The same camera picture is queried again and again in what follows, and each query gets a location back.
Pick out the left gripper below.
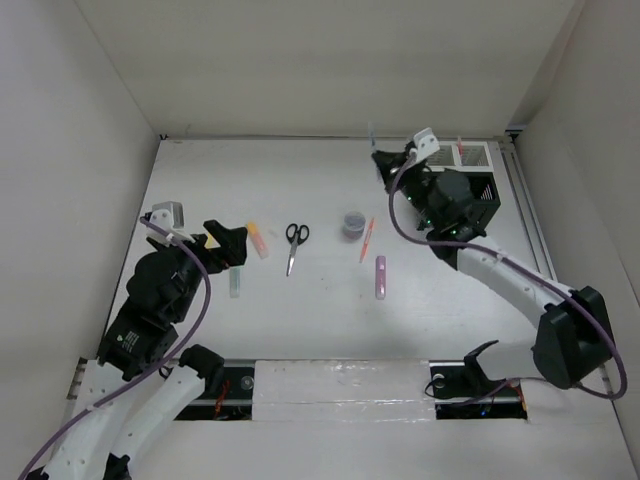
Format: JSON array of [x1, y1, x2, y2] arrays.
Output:
[[156, 218, 247, 321]]

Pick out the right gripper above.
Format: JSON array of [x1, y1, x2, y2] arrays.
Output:
[[374, 149, 442, 229]]

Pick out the blue pen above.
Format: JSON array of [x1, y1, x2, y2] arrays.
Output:
[[367, 122, 377, 154]]

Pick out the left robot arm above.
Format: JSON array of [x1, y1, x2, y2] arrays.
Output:
[[20, 214, 248, 479]]

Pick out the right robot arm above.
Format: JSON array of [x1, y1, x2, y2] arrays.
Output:
[[371, 145, 621, 398]]

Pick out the yellow highlighter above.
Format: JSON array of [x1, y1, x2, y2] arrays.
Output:
[[205, 236, 219, 250]]

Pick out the orange highlighter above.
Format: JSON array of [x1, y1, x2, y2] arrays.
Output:
[[246, 222, 269, 260]]

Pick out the green highlighter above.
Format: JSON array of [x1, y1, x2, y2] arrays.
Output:
[[229, 267, 241, 298]]

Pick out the orange pen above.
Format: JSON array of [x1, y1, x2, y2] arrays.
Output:
[[359, 217, 375, 264]]

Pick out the jar of paper clips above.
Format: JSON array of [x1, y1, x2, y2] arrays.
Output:
[[342, 211, 366, 241]]

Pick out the white organizer box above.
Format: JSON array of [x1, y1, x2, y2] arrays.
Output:
[[427, 141, 494, 172]]

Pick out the purple highlighter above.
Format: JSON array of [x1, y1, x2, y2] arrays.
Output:
[[375, 255, 387, 300]]

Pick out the black organizer box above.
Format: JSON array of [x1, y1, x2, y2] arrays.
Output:
[[414, 171, 502, 233]]

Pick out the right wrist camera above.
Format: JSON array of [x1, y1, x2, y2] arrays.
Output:
[[409, 127, 440, 162]]

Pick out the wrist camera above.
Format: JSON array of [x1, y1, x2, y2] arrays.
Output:
[[409, 127, 440, 162], [150, 201, 184, 234]]

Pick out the black handled scissors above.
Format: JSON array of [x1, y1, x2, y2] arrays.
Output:
[[285, 223, 310, 277]]

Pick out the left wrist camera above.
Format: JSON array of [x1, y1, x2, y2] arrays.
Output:
[[150, 201, 184, 234]]

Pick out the aluminium rail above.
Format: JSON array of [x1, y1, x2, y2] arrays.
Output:
[[497, 133, 557, 280]]

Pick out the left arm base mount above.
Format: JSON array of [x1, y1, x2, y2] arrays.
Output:
[[156, 345, 255, 421]]

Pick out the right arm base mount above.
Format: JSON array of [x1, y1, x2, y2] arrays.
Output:
[[423, 340, 528, 420]]

